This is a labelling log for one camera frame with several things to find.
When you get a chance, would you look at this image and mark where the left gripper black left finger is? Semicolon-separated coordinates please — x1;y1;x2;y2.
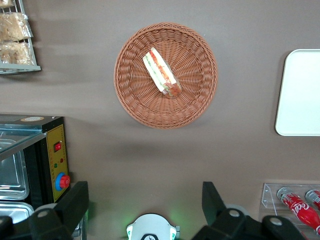
0;181;90;240

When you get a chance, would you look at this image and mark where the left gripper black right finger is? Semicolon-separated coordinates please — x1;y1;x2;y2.
192;181;311;240

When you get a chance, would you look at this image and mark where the triangle sandwich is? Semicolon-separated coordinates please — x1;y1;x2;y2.
142;46;183;99

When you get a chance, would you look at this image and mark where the round brown wicker basket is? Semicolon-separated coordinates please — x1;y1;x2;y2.
113;21;219;130

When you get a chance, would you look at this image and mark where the cream plastic serving tray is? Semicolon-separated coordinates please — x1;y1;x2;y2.
274;48;320;137

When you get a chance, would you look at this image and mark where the red knob on blue base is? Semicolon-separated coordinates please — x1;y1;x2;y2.
54;171;71;192

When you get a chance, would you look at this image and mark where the stainless steel warmer pan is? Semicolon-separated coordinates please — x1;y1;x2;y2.
0;139;30;201
0;201;35;225

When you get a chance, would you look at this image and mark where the clear acrylic bottle rack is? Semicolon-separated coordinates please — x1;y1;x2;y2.
259;183;320;240

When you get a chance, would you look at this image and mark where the black food warmer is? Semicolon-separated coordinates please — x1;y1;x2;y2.
0;113;72;240

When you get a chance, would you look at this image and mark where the red cola bottle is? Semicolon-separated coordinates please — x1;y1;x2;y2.
276;186;320;236
304;189;320;211

